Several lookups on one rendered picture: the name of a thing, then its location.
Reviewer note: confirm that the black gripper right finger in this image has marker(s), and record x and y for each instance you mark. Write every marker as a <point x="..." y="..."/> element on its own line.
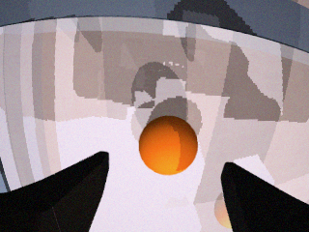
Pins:
<point x="253" y="205"/>

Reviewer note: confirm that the translucent orange ball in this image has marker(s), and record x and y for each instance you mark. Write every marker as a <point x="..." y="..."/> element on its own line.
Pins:
<point x="221" y="212"/>

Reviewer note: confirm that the orange-brown ball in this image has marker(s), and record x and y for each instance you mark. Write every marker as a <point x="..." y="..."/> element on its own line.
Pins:
<point x="168" y="145"/>

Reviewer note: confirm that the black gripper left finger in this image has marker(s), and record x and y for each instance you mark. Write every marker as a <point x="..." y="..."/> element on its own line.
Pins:
<point x="66" y="201"/>

